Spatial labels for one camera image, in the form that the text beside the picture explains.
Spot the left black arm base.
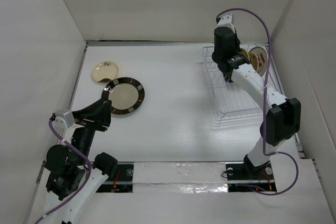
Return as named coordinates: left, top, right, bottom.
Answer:
left=97, top=162, right=134, bottom=193

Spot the cream plate with floral print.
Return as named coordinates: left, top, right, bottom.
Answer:
left=91, top=61, right=119, bottom=83

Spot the gold and black plate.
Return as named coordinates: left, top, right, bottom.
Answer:
left=248, top=52, right=258, bottom=71

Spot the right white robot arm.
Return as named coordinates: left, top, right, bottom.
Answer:
left=212, top=27, right=301, bottom=178

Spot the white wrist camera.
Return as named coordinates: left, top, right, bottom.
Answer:
left=216, top=13, right=235, bottom=31
left=51, top=110, right=76, bottom=130

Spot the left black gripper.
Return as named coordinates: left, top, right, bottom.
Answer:
left=72, top=97, right=111, bottom=163

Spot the woven bamboo plate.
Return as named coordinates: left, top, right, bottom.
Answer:
left=240, top=48, right=249, bottom=60

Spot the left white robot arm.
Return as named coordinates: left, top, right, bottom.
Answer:
left=36, top=99, right=118, bottom=223

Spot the white plate with red characters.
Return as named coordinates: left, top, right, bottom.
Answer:
left=249, top=46, right=268, bottom=76

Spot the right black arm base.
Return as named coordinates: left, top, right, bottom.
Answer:
left=221, top=162, right=277, bottom=193

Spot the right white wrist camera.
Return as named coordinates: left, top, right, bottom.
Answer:
left=216, top=13, right=235, bottom=31

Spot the black rimmed striped plate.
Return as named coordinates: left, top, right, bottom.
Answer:
left=101, top=77, right=145, bottom=115

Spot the white wire dish rack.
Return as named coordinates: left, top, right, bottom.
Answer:
left=201, top=41, right=284, bottom=125

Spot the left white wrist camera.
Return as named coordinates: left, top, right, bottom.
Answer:
left=51, top=110, right=76, bottom=130

